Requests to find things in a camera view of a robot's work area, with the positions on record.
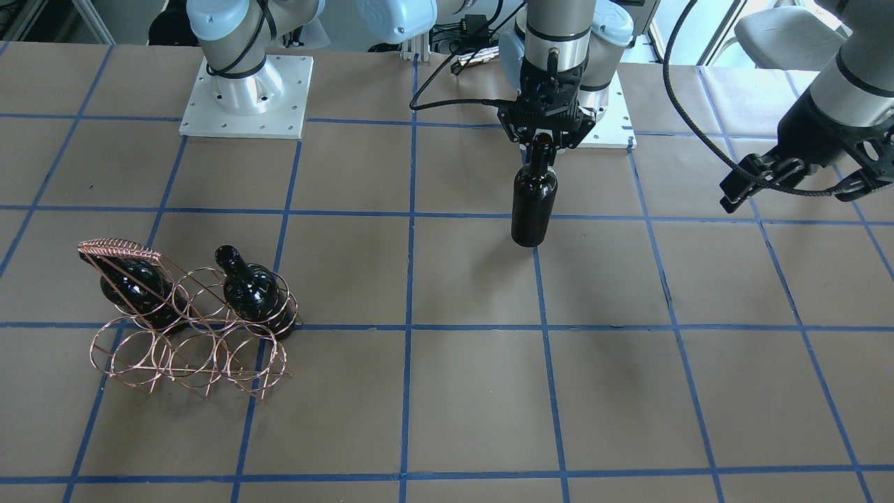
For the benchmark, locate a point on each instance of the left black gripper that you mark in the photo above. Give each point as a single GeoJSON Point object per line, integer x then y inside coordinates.
{"type": "Point", "coordinates": [818, 130]}

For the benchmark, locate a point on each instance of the dark bottle in basket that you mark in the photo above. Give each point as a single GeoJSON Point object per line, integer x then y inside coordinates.
{"type": "Point", "coordinates": [138, 289]}
{"type": "Point", "coordinates": [254, 294]}

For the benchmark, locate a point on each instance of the aluminium frame post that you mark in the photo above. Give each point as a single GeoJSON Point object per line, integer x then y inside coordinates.
{"type": "Point", "coordinates": [416, 48]}

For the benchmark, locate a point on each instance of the copper wire wine basket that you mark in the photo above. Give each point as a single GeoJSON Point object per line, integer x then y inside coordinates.
{"type": "Point", "coordinates": [215, 347]}

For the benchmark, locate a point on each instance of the dark wine bottle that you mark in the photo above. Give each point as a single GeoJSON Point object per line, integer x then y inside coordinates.
{"type": "Point", "coordinates": [534, 191]}

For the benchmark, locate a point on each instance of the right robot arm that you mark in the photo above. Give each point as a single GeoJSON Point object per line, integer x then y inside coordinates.
{"type": "Point", "coordinates": [235, 36]}

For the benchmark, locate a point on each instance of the grey office chair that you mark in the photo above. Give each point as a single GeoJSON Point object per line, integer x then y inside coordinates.
{"type": "Point", "coordinates": [787, 38]}

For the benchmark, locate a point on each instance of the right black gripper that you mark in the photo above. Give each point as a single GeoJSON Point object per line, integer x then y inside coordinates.
{"type": "Point", "coordinates": [515, 130]}

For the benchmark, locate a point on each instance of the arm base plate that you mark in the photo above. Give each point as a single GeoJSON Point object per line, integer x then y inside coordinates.
{"type": "Point", "coordinates": [604, 102]}
{"type": "Point", "coordinates": [270, 104]}

